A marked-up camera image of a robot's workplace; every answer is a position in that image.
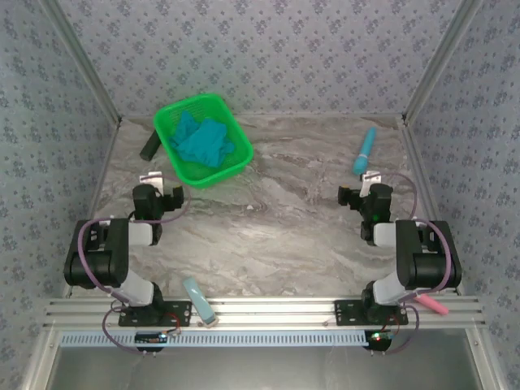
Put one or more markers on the green plastic mesh basket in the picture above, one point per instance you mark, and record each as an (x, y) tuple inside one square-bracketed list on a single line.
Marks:
[(195, 175)]

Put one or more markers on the blue cylindrical tube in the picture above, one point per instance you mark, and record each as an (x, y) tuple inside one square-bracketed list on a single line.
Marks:
[(363, 156)]

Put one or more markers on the teal t-shirt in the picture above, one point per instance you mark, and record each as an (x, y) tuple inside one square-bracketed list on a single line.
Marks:
[(203, 142)]

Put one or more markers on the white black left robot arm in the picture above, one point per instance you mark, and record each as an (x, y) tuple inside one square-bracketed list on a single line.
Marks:
[(109, 252)]

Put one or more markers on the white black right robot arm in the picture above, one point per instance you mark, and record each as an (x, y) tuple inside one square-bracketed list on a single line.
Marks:
[(422, 264)]

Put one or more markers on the black rectangular block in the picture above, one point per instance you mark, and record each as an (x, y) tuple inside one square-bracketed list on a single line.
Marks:
[(148, 148)]

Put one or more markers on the light blue flat brush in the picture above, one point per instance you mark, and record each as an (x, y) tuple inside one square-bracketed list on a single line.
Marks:
[(199, 302)]

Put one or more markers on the pink cylindrical tube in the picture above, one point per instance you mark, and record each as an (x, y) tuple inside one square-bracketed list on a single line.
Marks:
[(434, 305)]

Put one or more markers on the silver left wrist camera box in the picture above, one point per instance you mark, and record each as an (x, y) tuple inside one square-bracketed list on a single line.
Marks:
[(152, 178)]

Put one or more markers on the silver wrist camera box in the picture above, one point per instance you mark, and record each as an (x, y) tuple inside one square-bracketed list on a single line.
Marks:
[(371, 178), (152, 178)]

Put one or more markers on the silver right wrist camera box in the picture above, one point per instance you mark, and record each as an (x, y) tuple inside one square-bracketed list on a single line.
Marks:
[(371, 178)]

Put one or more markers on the aluminium table side rail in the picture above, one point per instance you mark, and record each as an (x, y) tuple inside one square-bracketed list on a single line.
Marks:
[(107, 156), (425, 183)]

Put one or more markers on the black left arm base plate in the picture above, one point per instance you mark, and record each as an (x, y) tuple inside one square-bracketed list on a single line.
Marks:
[(180, 313)]

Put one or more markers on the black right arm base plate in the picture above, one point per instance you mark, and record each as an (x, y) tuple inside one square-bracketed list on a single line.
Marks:
[(345, 313)]

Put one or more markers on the long aluminium mounting rail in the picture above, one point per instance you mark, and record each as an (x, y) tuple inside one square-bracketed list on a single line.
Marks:
[(264, 313)]

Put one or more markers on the aluminium corner post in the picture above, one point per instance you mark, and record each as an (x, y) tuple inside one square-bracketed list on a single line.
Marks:
[(438, 61), (86, 61)]

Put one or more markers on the aluminium frame leg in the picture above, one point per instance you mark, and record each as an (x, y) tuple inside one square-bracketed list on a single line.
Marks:
[(483, 359), (40, 359)]

